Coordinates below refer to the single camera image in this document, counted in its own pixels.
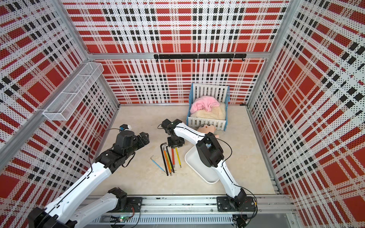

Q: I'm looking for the red hex key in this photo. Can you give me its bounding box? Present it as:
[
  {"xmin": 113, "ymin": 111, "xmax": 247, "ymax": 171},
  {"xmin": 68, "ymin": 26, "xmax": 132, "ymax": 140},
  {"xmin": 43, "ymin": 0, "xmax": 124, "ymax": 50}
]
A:
[{"xmin": 171, "ymin": 147, "xmax": 175, "ymax": 168}]

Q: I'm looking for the yellow hex key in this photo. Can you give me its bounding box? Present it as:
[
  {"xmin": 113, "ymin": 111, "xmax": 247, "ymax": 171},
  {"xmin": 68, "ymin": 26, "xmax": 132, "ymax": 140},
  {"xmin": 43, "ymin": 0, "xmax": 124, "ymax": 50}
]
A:
[{"xmin": 175, "ymin": 148, "xmax": 182, "ymax": 168}]

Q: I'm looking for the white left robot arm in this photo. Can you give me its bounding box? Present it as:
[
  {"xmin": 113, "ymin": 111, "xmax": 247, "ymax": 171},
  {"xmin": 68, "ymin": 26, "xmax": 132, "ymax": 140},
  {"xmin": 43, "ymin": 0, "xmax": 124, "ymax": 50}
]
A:
[{"xmin": 27, "ymin": 124, "xmax": 150, "ymax": 228}]

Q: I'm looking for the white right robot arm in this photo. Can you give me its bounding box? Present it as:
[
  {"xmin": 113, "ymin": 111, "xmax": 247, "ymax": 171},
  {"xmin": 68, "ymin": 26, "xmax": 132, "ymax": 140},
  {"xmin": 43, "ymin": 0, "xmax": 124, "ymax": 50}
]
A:
[{"xmin": 161, "ymin": 119, "xmax": 258, "ymax": 212}]

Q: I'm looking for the long black hex key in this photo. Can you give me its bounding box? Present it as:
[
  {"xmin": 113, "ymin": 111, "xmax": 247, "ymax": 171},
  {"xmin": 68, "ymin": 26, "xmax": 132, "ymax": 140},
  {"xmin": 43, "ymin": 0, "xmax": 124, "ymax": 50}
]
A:
[{"xmin": 160, "ymin": 142, "xmax": 169, "ymax": 176}]

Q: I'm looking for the white plastic storage tray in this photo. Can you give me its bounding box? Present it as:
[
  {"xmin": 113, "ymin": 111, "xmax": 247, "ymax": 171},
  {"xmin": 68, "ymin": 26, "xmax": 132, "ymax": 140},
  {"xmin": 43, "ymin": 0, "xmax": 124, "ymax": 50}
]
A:
[{"xmin": 184, "ymin": 146, "xmax": 219, "ymax": 184}]

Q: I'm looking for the orange hex key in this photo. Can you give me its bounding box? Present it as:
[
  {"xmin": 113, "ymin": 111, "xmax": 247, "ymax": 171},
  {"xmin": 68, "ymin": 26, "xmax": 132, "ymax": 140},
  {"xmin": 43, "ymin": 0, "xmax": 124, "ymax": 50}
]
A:
[{"xmin": 163, "ymin": 149, "xmax": 172, "ymax": 176}]

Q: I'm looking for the light blue hex key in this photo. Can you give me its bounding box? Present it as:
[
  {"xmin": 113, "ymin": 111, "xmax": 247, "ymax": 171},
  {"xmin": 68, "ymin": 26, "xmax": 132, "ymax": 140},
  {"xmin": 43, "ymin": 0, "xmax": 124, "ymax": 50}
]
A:
[{"xmin": 150, "ymin": 155, "xmax": 165, "ymax": 173}]

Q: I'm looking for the small plush doll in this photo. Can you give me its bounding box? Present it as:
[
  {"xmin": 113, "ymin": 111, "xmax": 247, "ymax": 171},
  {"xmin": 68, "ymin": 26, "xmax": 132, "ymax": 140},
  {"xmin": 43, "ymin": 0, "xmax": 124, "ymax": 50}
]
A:
[{"xmin": 197, "ymin": 124, "xmax": 219, "ymax": 139}]

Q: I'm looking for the blue white toy crib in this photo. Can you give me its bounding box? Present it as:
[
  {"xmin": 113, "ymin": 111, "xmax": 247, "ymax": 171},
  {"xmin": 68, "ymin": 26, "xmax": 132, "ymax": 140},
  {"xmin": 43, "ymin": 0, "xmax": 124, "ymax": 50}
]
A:
[{"xmin": 186, "ymin": 83, "xmax": 230, "ymax": 131}]

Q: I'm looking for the pink towel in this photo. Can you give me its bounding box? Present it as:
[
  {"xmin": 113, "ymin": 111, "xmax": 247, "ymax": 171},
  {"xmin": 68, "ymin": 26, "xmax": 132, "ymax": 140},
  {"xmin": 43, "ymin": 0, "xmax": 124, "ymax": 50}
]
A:
[{"xmin": 190, "ymin": 96, "xmax": 220, "ymax": 114}]

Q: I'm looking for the cream fluffy blanket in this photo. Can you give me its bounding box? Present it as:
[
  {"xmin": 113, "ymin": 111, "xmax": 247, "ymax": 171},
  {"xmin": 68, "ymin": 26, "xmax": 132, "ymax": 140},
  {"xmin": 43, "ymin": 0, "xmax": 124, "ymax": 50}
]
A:
[{"xmin": 190, "ymin": 103, "xmax": 226, "ymax": 120}]

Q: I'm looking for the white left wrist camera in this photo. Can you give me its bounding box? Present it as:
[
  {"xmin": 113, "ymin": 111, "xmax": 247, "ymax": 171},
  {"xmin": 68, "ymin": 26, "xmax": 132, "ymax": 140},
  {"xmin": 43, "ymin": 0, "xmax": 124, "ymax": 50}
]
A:
[{"xmin": 119, "ymin": 124, "xmax": 132, "ymax": 131}]

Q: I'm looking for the white wire mesh shelf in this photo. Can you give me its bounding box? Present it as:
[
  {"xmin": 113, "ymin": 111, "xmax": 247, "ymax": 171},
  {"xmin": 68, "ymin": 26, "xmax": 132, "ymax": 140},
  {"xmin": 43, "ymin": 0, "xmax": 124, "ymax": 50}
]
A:
[{"xmin": 43, "ymin": 62, "xmax": 104, "ymax": 121}]

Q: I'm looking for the black hook rail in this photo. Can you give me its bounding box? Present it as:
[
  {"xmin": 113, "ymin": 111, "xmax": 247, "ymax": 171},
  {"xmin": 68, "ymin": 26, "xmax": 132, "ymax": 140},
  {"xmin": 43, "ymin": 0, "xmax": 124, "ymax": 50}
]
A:
[{"xmin": 154, "ymin": 53, "xmax": 247, "ymax": 61}]

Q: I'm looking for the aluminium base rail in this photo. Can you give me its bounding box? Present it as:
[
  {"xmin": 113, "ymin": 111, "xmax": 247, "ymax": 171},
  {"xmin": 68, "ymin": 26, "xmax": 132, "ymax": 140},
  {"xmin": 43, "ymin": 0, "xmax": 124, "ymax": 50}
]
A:
[{"xmin": 89, "ymin": 195, "xmax": 301, "ymax": 228}]

